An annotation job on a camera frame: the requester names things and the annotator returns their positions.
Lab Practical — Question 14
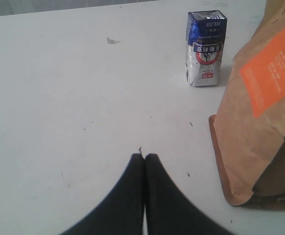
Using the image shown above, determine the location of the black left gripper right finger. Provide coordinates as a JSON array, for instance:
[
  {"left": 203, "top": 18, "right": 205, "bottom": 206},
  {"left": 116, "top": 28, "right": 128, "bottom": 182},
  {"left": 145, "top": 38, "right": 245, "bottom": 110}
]
[{"left": 145, "top": 154, "right": 231, "bottom": 235}]

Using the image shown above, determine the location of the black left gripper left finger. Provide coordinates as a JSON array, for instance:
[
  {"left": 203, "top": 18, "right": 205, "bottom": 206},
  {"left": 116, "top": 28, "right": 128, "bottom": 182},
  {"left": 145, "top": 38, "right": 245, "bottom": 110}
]
[{"left": 63, "top": 153, "right": 145, "bottom": 235}]

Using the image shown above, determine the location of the brown paper shopping bag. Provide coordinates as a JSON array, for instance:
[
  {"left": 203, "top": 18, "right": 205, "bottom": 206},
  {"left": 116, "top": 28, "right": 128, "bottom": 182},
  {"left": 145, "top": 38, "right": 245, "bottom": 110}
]
[{"left": 252, "top": 0, "right": 285, "bottom": 49}]

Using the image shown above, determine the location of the brown kraft coffee pouch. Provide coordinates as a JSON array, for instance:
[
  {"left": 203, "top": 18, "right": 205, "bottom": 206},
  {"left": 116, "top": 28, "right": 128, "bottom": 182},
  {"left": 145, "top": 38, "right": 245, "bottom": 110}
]
[{"left": 209, "top": 13, "right": 285, "bottom": 210}]

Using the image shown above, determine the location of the small paper scrap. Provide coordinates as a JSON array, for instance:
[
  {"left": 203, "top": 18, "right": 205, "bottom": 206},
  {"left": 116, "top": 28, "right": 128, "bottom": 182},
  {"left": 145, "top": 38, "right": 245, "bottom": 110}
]
[{"left": 107, "top": 37, "right": 120, "bottom": 45}]

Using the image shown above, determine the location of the blue white milk carton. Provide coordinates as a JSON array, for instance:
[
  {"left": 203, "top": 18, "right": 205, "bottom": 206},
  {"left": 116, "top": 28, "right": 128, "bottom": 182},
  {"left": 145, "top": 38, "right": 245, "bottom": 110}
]
[{"left": 185, "top": 10, "right": 227, "bottom": 87}]

